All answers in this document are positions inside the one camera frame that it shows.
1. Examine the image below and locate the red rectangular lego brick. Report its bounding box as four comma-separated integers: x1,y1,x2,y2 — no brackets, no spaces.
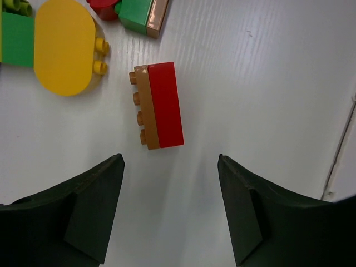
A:
148,62,184,148

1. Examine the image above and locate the red sloped lego brick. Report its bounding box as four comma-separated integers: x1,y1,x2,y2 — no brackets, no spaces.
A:
86,0,121,21

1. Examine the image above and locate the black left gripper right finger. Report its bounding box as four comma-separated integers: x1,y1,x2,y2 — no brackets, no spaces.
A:
217,155,355,266

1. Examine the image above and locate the tan lego plate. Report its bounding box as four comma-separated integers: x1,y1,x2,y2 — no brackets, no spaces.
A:
129,65,160,150

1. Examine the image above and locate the green square lego brick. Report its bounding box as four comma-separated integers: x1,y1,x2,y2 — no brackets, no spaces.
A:
1,12,34,68

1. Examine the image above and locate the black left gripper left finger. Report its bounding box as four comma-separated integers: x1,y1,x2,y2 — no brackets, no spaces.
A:
1,154,125,266

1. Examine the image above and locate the brown lego plate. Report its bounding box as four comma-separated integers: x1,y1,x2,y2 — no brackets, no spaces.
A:
146,0,169,39

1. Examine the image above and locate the dark green lego brick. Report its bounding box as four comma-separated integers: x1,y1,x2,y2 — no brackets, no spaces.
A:
114,0,152,35

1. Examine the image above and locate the lime lego brick in stack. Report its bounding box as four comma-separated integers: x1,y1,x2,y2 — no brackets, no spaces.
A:
1,0,33,17

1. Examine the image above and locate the yellow round lego piece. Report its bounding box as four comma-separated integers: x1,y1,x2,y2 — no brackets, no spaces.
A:
34,0,110,96

